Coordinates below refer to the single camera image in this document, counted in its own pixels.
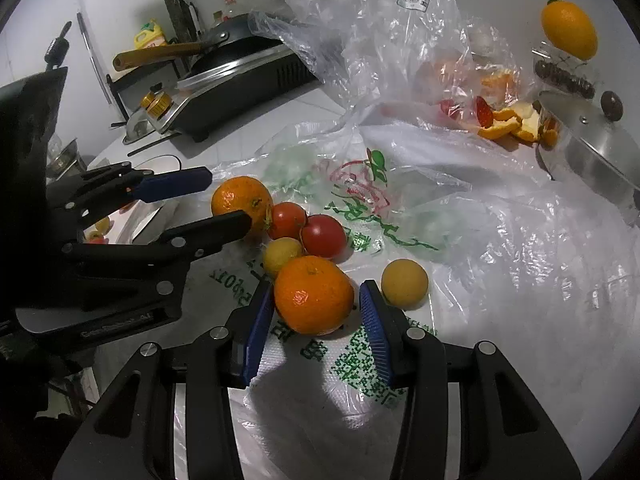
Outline yellow detergent bottle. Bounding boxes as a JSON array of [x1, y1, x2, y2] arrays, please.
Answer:
[[132, 19, 167, 51]]

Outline long steel door handle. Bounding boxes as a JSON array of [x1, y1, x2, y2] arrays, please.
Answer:
[[76, 12, 112, 106]]

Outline silver induction cooker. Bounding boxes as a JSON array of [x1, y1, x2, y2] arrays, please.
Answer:
[[127, 40, 321, 143]]

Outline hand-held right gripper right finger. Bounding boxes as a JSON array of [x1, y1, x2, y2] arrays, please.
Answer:
[[359, 280, 583, 480]]

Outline orange peel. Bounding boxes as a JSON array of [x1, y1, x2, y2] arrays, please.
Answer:
[[477, 100, 558, 148], [480, 70, 521, 106]]

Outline printed plastic bag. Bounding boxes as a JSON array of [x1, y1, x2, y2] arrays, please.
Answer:
[[200, 120, 640, 480]]

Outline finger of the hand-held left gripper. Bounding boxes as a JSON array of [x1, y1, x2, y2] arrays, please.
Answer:
[[47, 162, 213, 211], [60, 211, 253, 311]]

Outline black wok wooden handle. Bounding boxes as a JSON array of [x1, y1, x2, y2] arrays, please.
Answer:
[[112, 12, 286, 73]]

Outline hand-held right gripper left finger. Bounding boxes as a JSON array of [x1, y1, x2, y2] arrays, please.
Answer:
[[52, 277, 276, 480]]

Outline black metal rack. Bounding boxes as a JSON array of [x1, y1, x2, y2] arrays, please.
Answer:
[[104, 45, 201, 123]]

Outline clear plastic bag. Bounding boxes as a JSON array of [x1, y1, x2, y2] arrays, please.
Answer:
[[248, 0, 526, 131]]

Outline steel lid gold knob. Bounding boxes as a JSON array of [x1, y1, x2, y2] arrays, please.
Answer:
[[122, 105, 161, 147]]

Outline white plate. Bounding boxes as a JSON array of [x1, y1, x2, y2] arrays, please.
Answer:
[[82, 155, 183, 246]]

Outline black umbrella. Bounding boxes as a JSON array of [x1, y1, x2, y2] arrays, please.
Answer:
[[170, 0, 203, 41]]

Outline large orange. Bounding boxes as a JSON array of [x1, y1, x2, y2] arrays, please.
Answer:
[[541, 0, 599, 61]]

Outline steel basin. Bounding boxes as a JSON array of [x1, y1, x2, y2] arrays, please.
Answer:
[[47, 137, 83, 176]]

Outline steel pot with lid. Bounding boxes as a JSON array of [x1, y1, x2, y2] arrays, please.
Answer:
[[536, 89, 640, 221]]

